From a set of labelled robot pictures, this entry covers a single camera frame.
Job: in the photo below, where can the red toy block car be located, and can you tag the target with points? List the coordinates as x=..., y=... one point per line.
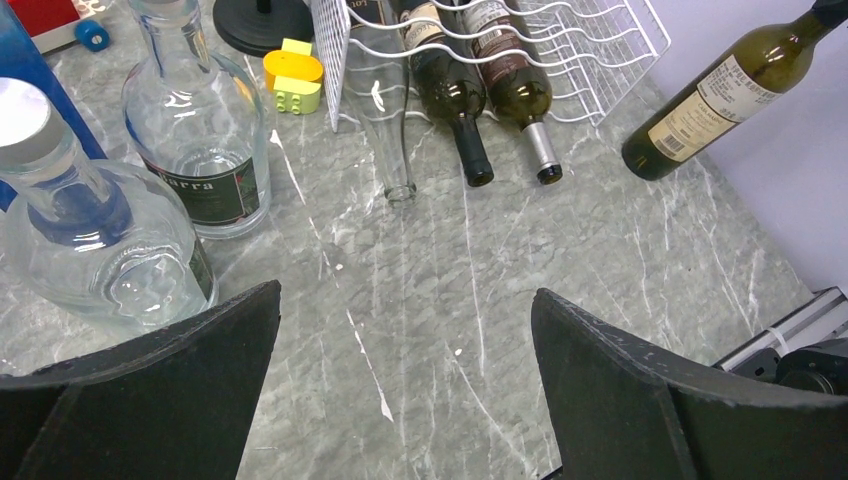
x=54, y=24

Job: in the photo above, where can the yellow green toy blocks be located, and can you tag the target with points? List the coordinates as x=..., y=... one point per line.
x=294, y=77

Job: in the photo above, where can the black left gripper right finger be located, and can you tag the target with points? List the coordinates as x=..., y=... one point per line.
x=624, y=408

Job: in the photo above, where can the dark green wine bottle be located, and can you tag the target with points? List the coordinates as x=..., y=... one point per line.
x=450, y=90

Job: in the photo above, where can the clear glass wine bottle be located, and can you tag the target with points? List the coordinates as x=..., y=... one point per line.
x=376, y=86

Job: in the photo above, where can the white wire wine rack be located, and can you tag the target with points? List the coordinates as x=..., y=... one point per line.
x=593, y=52

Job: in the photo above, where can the tall blue square bottle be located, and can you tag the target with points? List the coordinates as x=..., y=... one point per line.
x=21, y=59

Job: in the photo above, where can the black microphone stand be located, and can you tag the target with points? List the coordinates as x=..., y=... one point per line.
x=257, y=27

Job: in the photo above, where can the clear round glass bottle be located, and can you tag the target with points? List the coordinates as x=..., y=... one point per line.
x=106, y=241

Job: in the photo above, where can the green wine bottle brown label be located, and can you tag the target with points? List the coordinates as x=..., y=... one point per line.
x=519, y=91

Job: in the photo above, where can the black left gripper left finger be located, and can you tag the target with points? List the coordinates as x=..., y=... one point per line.
x=176, y=403

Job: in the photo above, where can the clear bottle dark label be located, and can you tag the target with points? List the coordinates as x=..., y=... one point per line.
x=197, y=122

